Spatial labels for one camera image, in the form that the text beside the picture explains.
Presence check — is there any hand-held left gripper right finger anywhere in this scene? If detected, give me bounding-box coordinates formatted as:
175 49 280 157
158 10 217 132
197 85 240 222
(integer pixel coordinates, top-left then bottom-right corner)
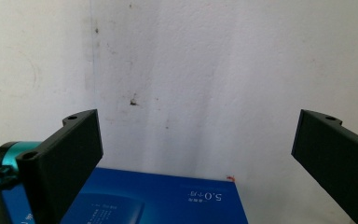
291 108 358 224

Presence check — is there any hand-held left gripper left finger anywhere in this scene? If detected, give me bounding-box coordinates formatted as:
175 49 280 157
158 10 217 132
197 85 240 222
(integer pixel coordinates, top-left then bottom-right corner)
15 108 104 224

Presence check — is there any blue printed cardboard box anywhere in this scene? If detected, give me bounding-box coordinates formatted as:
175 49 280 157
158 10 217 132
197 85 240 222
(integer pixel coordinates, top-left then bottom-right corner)
1 167 250 224

